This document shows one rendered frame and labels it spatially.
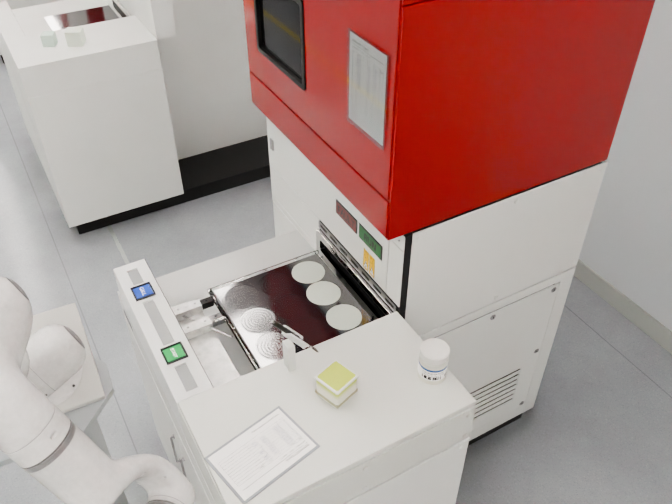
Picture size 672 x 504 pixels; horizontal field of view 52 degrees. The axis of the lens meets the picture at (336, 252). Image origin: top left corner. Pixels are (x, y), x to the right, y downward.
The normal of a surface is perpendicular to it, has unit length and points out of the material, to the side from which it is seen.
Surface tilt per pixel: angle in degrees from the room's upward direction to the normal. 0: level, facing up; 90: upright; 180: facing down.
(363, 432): 0
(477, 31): 90
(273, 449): 0
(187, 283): 0
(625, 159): 90
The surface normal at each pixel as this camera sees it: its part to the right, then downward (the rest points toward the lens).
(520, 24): 0.49, 0.56
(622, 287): -0.87, 0.32
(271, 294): 0.00, -0.76
